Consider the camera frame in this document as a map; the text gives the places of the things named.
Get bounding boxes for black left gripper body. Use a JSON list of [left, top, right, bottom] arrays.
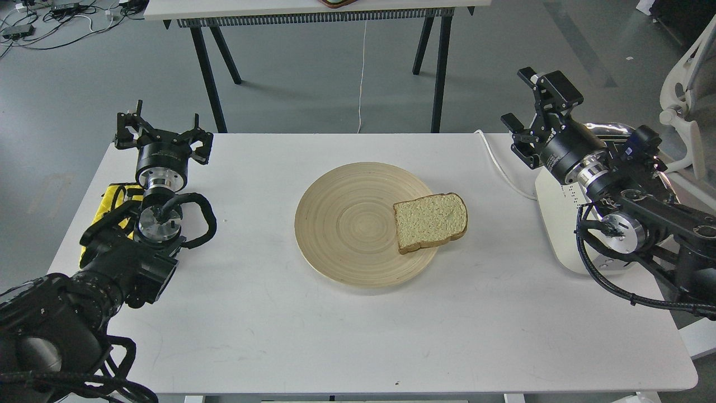
[[136, 130, 195, 174]]

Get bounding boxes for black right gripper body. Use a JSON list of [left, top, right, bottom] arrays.
[[534, 111, 607, 184]]

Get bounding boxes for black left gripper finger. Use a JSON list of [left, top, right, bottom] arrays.
[[183, 113, 213, 165], [115, 100, 147, 150]]

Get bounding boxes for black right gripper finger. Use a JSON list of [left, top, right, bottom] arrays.
[[501, 113, 542, 170], [517, 67, 584, 121]]

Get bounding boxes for slice of bread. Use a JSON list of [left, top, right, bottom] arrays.
[[392, 193, 468, 255]]

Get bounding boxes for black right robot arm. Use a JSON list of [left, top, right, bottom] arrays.
[[501, 67, 715, 320]]

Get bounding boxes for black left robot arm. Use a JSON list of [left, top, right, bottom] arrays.
[[2, 100, 217, 402]]

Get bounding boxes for white chrome toaster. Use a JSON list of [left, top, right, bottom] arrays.
[[535, 124, 678, 276]]

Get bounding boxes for background white table black legs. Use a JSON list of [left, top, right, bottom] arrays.
[[143, 1, 490, 133]]

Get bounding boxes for round wooden plate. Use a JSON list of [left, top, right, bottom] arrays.
[[294, 162, 437, 288]]

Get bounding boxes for brown object on background table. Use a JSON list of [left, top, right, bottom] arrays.
[[319, 0, 356, 8]]

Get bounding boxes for white toaster power cord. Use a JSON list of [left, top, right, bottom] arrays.
[[474, 129, 538, 201]]

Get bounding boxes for floor cables and power strips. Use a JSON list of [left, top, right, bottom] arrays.
[[0, 0, 149, 59]]

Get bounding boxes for thin white hanging cable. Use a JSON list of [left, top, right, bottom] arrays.
[[357, 20, 368, 134]]

